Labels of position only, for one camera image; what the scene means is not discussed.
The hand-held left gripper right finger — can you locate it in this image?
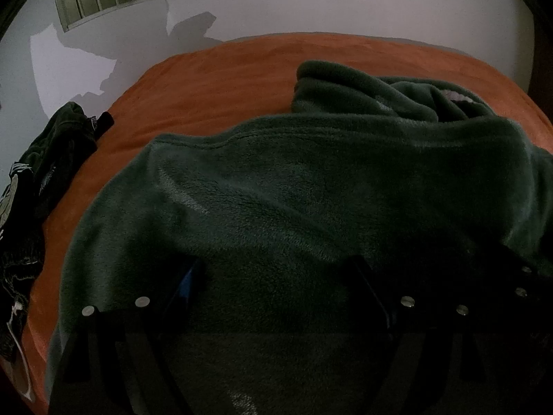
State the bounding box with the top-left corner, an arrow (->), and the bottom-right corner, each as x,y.
348,255 -> 506,415

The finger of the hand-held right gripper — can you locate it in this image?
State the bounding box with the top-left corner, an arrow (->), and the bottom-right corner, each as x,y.
486,246 -> 553,312

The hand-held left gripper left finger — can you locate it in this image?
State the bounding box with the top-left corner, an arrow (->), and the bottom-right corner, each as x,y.
47,259 -> 207,415

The green fleece pajama shirt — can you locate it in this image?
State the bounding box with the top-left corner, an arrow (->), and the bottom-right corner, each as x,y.
45,61 -> 553,415

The orange blanket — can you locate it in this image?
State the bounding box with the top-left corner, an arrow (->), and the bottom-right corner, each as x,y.
21,32 -> 553,411

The white cloth strap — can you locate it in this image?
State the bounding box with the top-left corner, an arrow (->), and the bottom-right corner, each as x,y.
6,300 -> 35,400

